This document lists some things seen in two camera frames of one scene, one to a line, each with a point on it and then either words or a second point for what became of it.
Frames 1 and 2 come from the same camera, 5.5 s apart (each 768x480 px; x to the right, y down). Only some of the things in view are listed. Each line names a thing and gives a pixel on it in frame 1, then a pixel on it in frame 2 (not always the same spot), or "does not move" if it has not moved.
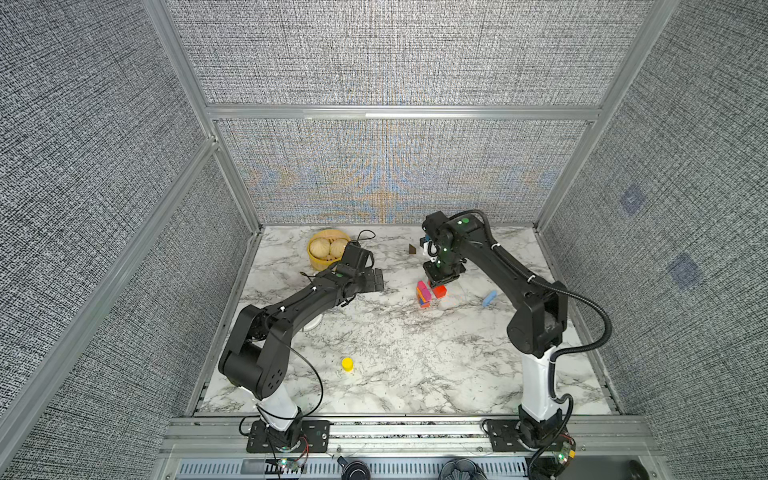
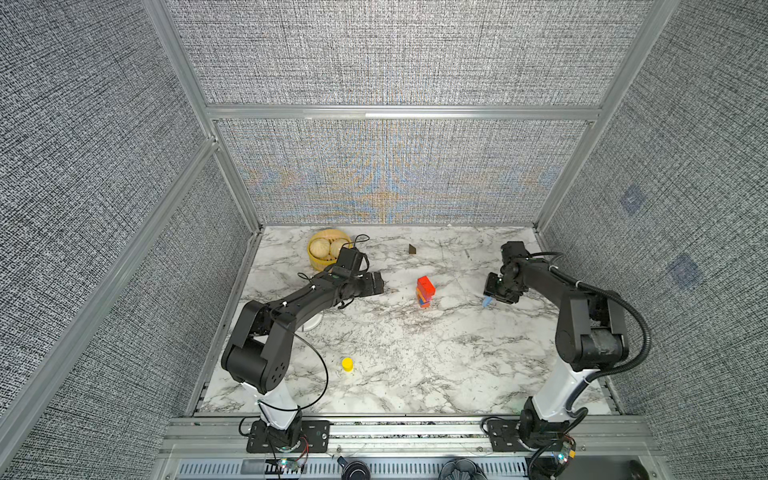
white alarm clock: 313,324 does not move
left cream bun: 320,248 does not move
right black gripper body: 440,273 → 499,288
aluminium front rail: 401,439 does not move
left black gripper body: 365,281 does not move
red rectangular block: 439,291 → 426,287
